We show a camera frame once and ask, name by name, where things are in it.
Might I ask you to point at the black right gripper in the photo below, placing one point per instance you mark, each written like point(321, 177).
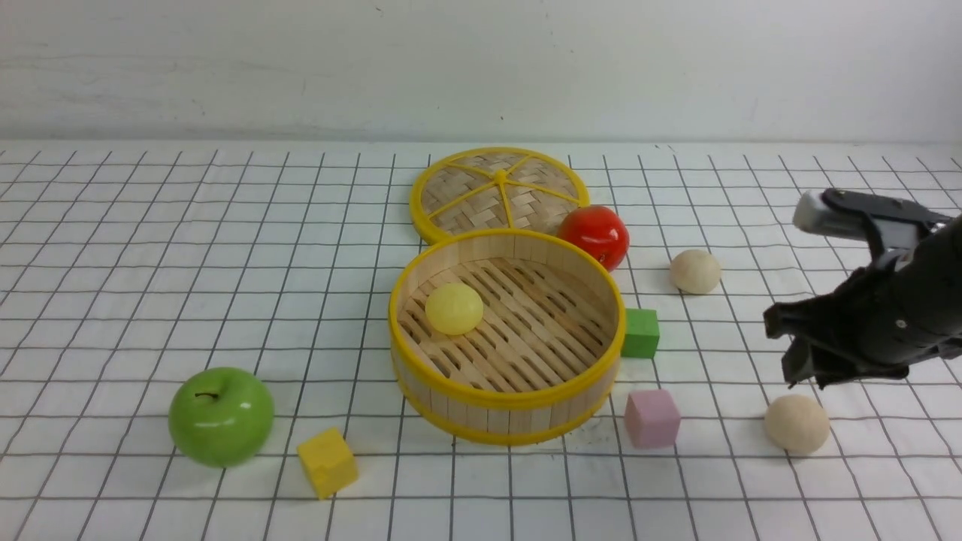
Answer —
point(900, 309)

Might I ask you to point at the yellow cube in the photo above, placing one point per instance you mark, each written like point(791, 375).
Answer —
point(328, 463)

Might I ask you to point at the beige bun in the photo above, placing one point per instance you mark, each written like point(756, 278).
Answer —
point(797, 424)
point(695, 271)

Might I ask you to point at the woven bamboo steamer lid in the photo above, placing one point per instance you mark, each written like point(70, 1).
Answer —
point(494, 188)

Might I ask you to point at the pink cube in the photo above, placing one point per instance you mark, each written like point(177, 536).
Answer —
point(651, 418)

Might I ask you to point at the green cube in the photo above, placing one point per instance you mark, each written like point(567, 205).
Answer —
point(642, 333)

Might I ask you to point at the green apple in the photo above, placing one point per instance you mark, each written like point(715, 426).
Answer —
point(221, 417)

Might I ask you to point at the white grid tablecloth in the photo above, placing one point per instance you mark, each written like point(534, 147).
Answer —
point(129, 267)

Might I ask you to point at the yellow bun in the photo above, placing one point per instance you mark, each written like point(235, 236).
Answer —
point(454, 308)

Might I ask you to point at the red tomato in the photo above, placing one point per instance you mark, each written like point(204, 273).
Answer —
point(598, 231)

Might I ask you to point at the bamboo steamer tray yellow rim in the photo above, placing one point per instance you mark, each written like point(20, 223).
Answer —
point(543, 359)

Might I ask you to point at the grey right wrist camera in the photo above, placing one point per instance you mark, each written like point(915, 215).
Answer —
point(886, 224)

